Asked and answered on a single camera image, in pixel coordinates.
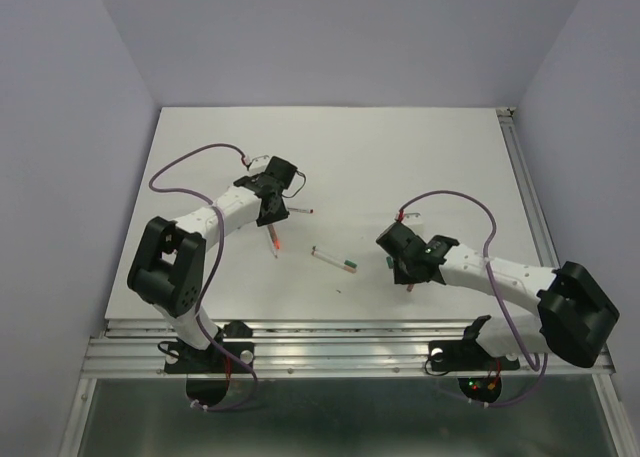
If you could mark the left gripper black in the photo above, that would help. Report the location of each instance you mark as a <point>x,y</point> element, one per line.
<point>279,216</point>

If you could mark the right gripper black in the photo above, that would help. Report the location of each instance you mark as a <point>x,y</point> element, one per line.
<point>400,275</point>

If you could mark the red capped marker pen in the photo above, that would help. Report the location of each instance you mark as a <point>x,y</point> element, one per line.
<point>301,210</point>

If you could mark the orange marker clear cap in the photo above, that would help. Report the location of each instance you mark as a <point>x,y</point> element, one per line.
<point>274,240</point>

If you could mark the brown capped marker pen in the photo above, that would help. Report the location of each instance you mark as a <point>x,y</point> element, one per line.
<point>332,259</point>

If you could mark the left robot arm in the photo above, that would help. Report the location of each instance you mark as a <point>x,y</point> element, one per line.
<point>168,268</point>

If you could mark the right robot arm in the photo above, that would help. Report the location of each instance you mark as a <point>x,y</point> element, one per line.
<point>566,312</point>

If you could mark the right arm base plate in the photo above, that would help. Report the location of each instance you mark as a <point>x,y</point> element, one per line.
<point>465,354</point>

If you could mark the right side aluminium rail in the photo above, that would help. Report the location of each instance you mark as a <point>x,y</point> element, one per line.
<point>543,241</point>

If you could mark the aluminium frame rail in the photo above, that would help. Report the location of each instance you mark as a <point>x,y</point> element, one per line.
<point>285,349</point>

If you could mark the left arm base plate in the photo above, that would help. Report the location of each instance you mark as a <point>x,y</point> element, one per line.
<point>234,337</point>

